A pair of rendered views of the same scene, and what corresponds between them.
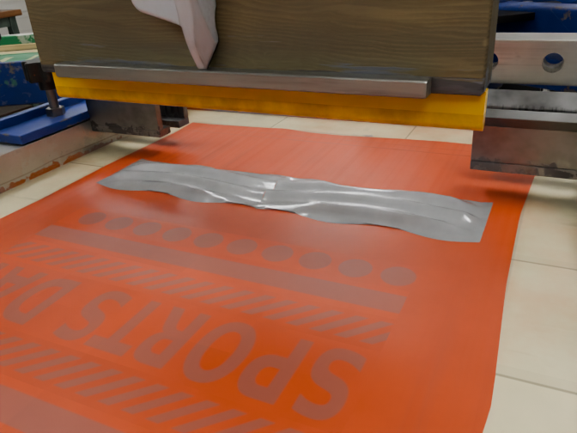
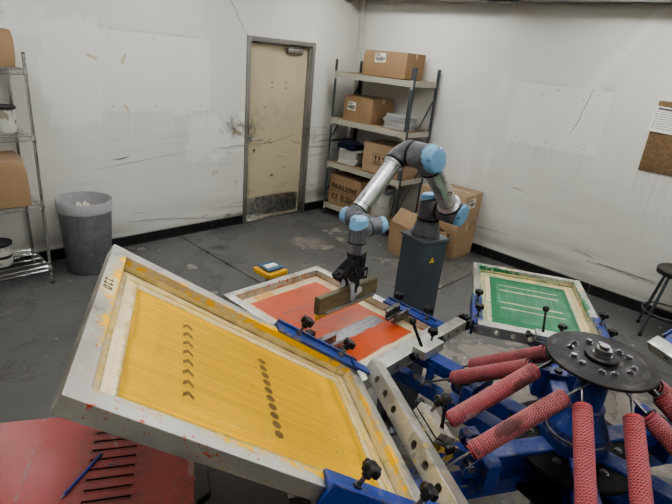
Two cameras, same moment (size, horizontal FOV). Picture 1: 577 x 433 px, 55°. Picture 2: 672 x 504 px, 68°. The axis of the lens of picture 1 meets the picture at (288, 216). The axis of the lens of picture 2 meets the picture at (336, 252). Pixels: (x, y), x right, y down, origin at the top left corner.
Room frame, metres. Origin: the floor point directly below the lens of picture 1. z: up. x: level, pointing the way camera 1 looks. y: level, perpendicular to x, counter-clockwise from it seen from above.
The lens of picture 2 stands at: (0.82, -1.81, 2.04)
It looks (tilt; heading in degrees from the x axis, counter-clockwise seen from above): 22 degrees down; 105
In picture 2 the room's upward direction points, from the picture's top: 6 degrees clockwise
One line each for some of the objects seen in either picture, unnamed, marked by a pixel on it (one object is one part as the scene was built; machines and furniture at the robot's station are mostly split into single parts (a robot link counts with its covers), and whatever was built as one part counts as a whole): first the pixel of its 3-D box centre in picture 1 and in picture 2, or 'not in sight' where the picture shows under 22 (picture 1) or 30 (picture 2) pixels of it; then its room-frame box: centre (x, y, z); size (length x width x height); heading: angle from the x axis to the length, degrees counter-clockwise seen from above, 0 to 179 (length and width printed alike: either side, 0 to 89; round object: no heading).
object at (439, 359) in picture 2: not in sight; (438, 364); (0.83, -0.19, 1.02); 0.17 x 0.06 x 0.05; 153
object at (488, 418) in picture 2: not in sight; (405, 376); (0.71, -0.13, 0.89); 1.24 x 0.06 x 0.06; 153
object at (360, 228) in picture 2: not in sight; (358, 229); (0.42, 0.05, 1.39); 0.09 x 0.08 x 0.11; 61
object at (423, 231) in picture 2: not in sight; (426, 225); (0.63, 0.72, 1.25); 0.15 x 0.15 x 0.10
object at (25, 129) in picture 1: (111, 117); (411, 316); (0.67, 0.21, 0.98); 0.30 x 0.05 x 0.07; 153
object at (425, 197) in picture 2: not in sight; (431, 204); (0.64, 0.71, 1.37); 0.13 x 0.12 x 0.14; 151
